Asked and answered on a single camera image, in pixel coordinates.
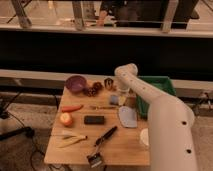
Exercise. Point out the blue sponge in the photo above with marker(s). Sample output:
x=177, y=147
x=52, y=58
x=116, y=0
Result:
x=114, y=100

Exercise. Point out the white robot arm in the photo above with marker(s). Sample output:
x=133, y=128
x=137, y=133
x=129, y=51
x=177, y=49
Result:
x=169, y=123

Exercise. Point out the purple bowl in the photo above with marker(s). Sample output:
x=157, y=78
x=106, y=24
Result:
x=76, y=83

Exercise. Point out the dark red grapes bunch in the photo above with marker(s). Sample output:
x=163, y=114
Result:
x=93, y=90

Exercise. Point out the black rectangular block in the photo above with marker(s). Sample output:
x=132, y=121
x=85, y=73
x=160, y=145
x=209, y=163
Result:
x=94, y=120

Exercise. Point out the light blue cloth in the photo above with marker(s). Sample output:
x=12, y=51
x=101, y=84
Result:
x=127, y=117

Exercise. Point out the wooden table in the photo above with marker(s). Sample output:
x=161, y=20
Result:
x=122, y=148

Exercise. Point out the orange carrot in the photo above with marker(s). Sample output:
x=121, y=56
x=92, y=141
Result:
x=71, y=108

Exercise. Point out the red yellow apple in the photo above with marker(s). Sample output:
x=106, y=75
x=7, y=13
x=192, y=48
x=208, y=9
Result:
x=66, y=119

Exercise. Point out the green plastic tray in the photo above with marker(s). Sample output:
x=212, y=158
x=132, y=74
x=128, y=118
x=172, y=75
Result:
x=161, y=82

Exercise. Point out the black handled brush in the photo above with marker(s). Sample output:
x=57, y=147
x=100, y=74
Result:
x=95, y=158

